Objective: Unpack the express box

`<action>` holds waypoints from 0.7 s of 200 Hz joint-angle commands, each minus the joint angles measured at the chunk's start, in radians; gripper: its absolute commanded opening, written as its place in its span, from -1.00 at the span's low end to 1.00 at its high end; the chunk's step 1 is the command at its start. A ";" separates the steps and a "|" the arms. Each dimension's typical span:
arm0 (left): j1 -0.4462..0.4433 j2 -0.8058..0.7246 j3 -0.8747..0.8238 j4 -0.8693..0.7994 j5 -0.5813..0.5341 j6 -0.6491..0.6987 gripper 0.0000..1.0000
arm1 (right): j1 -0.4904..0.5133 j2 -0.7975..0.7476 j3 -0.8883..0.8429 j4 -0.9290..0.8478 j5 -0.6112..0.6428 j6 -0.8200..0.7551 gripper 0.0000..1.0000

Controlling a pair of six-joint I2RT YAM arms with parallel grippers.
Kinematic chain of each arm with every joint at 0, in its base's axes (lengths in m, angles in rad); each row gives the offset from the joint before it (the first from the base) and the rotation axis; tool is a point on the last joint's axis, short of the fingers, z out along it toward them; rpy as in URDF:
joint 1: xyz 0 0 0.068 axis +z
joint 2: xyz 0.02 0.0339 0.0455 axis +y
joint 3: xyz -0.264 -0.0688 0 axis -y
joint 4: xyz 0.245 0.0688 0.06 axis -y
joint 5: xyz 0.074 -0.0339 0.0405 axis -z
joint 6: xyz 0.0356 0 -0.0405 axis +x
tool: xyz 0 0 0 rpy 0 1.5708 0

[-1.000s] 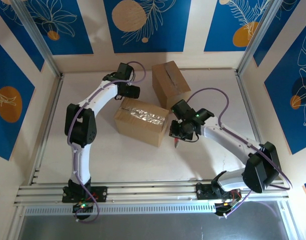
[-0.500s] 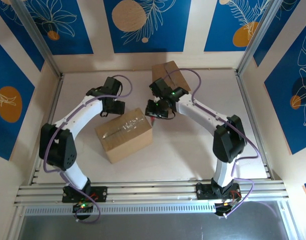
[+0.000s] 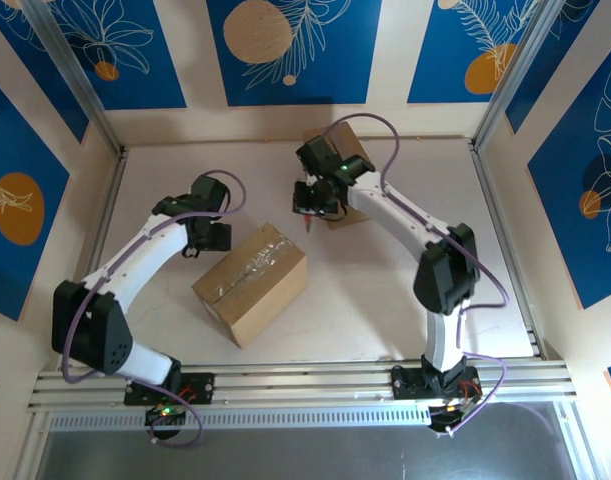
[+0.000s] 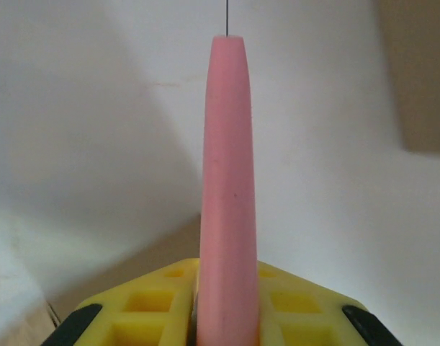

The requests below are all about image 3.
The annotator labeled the cardboard box with slot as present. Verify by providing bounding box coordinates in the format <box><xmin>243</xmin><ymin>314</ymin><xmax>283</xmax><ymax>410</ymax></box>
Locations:
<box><xmin>303</xmin><ymin>122</ymin><xmax>381</xmax><ymax>231</ymax></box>

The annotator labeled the taped cardboard box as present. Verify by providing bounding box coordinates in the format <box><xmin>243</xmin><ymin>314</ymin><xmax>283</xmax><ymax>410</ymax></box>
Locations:
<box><xmin>191</xmin><ymin>222</ymin><xmax>309</xmax><ymax>350</ymax></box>

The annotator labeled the black controller board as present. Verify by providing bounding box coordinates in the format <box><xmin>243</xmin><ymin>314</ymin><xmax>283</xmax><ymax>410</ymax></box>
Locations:
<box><xmin>144</xmin><ymin>403</ymin><xmax>186</xmax><ymax>441</ymax></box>
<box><xmin>427</xmin><ymin>399</ymin><xmax>486</xmax><ymax>439</ymax></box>

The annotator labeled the grey metal panel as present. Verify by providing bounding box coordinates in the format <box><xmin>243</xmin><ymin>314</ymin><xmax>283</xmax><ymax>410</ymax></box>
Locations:
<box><xmin>34</xmin><ymin>428</ymin><xmax>586</xmax><ymax>480</ymax></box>

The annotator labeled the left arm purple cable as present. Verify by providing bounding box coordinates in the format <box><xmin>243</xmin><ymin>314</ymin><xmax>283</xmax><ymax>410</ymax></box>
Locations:
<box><xmin>58</xmin><ymin>169</ymin><xmax>250</xmax><ymax>449</ymax></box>

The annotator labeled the aluminium side rail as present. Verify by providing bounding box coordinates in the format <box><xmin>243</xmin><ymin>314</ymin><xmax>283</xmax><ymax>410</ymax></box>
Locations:
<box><xmin>58</xmin><ymin>147</ymin><xmax>130</xmax><ymax>372</ymax></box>
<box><xmin>468</xmin><ymin>139</ymin><xmax>547</xmax><ymax>360</ymax></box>

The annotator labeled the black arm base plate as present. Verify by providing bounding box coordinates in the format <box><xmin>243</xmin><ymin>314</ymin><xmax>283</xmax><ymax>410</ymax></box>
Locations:
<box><xmin>390</xmin><ymin>364</ymin><xmax>484</xmax><ymax>401</ymax></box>
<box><xmin>123</xmin><ymin>372</ymin><xmax>216</xmax><ymax>407</ymax></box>

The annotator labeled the long aluminium mounting rail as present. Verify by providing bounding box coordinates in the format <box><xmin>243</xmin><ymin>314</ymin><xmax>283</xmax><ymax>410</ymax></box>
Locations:
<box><xmin>27</xmin><ymin>357</ymin><xmax>581</xmax><ymax>415</ymax></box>

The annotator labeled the slotted grey cable duct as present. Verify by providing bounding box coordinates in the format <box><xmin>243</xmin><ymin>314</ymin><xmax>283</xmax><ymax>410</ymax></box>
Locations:
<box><xmin>47</xmin><ymin>405</ymin><xmax>432</xmax><ymax>432</ymax></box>

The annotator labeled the aluminium frame post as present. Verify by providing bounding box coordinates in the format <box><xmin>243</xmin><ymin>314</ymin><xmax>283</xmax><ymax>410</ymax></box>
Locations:
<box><xmin>470</xmin><ymin>0</ymin><xmax>557</xmax><ymax>154</ymax></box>
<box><xmin>20</xmin><ymin>0</ymin><xmax>127</xmax><ymax>154</ymax></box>

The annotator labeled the aluminium frame beam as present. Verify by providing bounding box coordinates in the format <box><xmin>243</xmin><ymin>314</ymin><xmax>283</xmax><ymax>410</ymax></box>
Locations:
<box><xmin>554</xmin><ymin>402</ymin><xmax>611</xmax><ymax>480</ymax></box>
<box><xmin>13</xmin><ymin>413</ymin><xmax>54</xmax><ymax>480</ymax></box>

